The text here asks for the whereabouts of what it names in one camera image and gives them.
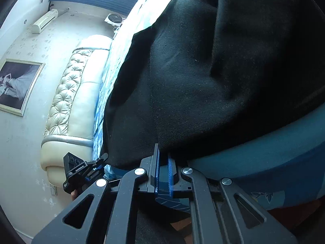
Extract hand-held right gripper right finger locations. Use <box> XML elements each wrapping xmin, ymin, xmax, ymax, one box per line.
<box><xmin>166</xmin><ymin>154</ymin><xmax>299</xmax><ymax>244</ymax></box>

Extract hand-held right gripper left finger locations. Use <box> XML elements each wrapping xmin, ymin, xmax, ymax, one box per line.
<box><xmin>32</xmin><ymin>144</ymin><xmax>161</xmax><ymax>244</ymax></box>

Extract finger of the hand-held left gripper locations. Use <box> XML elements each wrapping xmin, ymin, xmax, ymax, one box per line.
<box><xmin>95</xmin><ymin>153</ymin><xmax>109</xmax><ymax>169</ymax></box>

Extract black pants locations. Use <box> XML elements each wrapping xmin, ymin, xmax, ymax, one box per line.
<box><xmin>103</xmin><ymin>0</ymin><xmax>325</xmax><ymax>169</ymax></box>

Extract cream tufted headboard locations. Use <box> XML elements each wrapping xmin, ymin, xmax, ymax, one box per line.
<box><xmin>41</xmin><ymin>34</ymin><xmax>113</xmax><ymax>186</ymax></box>

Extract blue patterned bed sheet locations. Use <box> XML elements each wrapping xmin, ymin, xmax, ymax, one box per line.
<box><xmin>92</xmin><ymin>0</ymin><xmax>325</xmax><ymax>212</ymax></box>

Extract round white fan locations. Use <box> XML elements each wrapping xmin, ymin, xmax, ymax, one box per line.
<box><xmin>104</xmin><ymin>13</ymin><xmax>124</xmax><ymax>27</ymax></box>

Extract white air conditioner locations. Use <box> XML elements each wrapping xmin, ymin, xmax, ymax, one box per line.
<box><xmin>32</xmin><ymin>9</ymin><xmax>59</xmax><ymax>34</ymax></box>

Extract blue curtain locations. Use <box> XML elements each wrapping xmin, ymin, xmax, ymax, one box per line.
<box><xmin>49</xmin><ymin>0</ymin><xmax>139</xmax><ymax>18</ymax></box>

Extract framed wall picture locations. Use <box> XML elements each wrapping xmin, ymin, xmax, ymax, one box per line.
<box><xmin>0</xmin><ymin>58</ymin><xmax>46</xmax><ymax>117</ymax></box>

